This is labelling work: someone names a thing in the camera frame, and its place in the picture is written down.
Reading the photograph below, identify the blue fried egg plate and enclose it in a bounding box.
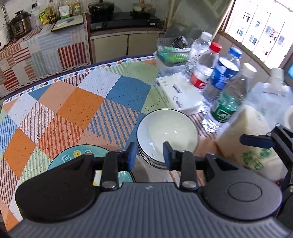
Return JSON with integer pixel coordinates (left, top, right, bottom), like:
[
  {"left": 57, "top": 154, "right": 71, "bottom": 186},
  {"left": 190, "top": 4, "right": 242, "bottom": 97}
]
[{"left": 47, "top": 144, "right": 135, "bottom": 187}]

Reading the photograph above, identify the white bowl dark rim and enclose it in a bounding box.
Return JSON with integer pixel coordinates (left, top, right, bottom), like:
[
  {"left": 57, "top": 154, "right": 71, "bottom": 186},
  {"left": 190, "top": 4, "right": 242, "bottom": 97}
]
[{"left": 137, "top": 109, "right": 200, "bottom": 170}]

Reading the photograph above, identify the large clear rice jug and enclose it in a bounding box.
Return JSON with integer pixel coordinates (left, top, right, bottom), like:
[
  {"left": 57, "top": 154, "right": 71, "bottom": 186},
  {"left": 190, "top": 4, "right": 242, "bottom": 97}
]
[{"left": 216, "top": 68, "right": 292, "bottom": 181}]

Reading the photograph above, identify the green label water bottle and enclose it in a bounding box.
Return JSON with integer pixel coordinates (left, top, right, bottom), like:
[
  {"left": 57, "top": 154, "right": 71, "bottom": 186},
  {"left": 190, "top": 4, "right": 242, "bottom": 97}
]
[{"left": 202, "top": 63, "right": 257, "bottom": 133}]

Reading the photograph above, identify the colourful patchwork tablecloth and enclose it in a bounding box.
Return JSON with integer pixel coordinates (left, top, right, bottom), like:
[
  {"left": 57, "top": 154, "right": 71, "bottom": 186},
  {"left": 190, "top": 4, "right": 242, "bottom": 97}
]
[{"left": 0, "top": 55, "right": 221, "bottom": 232}]

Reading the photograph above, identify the white tissue pack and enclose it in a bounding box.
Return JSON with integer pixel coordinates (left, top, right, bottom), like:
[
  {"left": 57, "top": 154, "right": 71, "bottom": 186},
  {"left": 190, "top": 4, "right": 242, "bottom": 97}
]
[{"left": 154, "top": 73, "right": 204, "bottom": 116}]

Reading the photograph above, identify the blue label water bottle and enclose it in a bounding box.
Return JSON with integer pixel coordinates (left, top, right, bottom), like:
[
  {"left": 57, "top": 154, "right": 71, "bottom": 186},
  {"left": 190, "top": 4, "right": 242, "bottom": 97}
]
[{"left": 202, "top": 47, "right": 242, "bottom": 108}]

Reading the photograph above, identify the red label water bottle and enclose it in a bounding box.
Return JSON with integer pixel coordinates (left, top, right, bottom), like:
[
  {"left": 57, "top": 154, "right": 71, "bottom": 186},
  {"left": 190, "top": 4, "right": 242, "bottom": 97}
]
[{"left": 190, "top": 42, "right": 222, "bottom": 90}]

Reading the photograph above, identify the clear basket with items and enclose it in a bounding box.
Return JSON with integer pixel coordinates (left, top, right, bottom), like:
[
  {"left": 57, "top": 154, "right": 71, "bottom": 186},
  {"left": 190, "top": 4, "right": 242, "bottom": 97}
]
[{"left": 154, "top": 38, "right": 194, "bottom": 76}]

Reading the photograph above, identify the clear white cap bottle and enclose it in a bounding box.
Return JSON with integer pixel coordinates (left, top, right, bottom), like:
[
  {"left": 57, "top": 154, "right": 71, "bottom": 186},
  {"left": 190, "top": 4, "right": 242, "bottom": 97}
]
[{"left": 181, "top": 31, "right": 213, "bottom": 82}]

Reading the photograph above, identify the cream base cabinet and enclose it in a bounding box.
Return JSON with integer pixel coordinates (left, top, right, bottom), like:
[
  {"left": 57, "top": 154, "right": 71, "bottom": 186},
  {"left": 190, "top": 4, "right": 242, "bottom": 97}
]
[{"left": 89, "top": 28, "right": 165, "bottom": 64}]

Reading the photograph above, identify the striped patchwork counter cloth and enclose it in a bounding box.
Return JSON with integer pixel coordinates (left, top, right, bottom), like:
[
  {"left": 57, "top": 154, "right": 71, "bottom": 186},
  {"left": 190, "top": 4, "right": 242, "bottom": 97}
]
[{"left": 1, "top": 14, "right": 91, "bottom": 98}]

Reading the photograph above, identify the black gas stove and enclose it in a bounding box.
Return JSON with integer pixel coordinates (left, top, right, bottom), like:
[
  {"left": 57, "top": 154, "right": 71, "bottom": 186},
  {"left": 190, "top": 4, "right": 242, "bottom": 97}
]
[{"left": 90, "top": 11, "right": 163, "bottom": 33}]

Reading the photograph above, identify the black cutting board tray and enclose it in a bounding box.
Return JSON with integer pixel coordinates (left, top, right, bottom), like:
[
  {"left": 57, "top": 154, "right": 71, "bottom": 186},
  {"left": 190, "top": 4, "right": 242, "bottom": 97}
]
[{"left": 51, "top": 15, "right": 84, "bottom": 32}]

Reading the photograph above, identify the black pot on stove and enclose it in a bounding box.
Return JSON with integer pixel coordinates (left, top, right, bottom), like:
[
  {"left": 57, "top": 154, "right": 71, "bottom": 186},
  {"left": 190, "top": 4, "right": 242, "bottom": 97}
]
[{"left": 88, "top": 0, "right": 115, "bottom": 15}]

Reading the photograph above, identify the yellow oil bottle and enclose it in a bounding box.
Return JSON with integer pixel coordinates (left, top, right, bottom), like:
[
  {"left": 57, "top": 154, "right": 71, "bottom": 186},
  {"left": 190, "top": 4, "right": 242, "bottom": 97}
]
[{"left": 48, "top": 0, "right": 57, "bottom": 24}]

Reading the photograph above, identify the black pressure cooker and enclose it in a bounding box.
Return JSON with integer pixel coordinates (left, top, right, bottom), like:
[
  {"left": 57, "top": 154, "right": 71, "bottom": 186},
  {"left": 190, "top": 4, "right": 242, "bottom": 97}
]
[{"left": 10, "top": 10, "right": 31, "bottom": 39}]

